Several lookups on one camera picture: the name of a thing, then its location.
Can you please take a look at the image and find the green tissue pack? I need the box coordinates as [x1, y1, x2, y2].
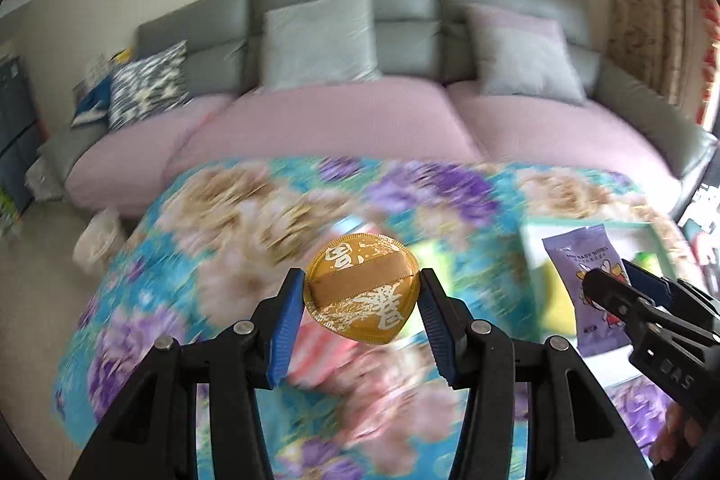
[633, 252, 664, 278]

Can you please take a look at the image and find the pink white fluffy towel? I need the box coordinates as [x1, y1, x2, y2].
[287, 313, 364, 395]

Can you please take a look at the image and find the purple baby wipes pack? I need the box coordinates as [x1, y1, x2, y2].
[543, 224, 630, 357]

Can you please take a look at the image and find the yellow sponge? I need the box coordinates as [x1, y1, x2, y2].
[540, 275, 576, 337]

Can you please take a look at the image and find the pink baby garment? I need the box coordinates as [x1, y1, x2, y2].
[324, 345, 461, 449]

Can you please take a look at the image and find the person right hand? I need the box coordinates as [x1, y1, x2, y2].
[649, 402, 704, 465]

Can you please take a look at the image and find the teal shallow box tray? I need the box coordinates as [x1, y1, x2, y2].
[520, 217, 675, 389]

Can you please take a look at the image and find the white waste basket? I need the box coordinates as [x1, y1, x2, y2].
[72, 208, 127, 277]

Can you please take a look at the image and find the pink sofa seat cover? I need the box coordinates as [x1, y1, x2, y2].
[65, 77, 681, 217]

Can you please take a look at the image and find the grey pink cushion right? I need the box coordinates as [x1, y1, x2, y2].
[465, 4, 586, 106]

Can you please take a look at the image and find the patterned curtain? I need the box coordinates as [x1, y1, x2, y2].
[608, 0, 708, 121]

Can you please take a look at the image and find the red hanging decoration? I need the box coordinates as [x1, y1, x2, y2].
[697, 0, 720, 130]

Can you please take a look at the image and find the leopard pattern cushion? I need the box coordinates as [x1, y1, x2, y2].
[108, 40, 189, 131]

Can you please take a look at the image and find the grey cushion left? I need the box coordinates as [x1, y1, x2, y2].
[260, 0, 381, 91]

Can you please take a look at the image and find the dark blue cabinet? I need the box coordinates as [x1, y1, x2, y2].
[0, 57, 43, 215]

